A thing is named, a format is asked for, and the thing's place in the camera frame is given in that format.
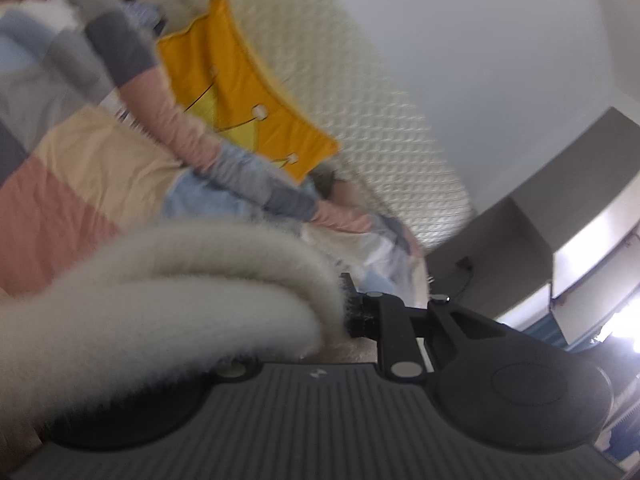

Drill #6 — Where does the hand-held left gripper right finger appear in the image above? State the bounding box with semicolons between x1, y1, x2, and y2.
340;272;502;381

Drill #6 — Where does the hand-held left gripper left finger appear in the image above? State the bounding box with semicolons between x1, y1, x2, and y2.
212;360;262;382

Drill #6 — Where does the striped fleece blanket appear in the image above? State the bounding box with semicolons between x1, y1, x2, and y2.
0;217;351;441

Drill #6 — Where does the dark cloth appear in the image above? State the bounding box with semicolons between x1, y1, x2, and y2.
310;170;361;211

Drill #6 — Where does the cream quilted headboard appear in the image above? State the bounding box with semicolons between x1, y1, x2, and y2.
160;0;473;251

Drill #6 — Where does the grey wooden cabinet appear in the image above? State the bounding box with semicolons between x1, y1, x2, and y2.
425;107;640;351

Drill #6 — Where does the patchwork quilt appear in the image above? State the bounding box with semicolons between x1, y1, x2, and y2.
0;0;432;466

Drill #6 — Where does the yellow crown print pillow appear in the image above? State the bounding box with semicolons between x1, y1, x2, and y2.
156;0;340;184

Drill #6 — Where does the grey and white object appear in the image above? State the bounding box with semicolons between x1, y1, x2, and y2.
122;0;168;36

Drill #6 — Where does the black power cable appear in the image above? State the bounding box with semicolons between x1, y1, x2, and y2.
447;266;473;301

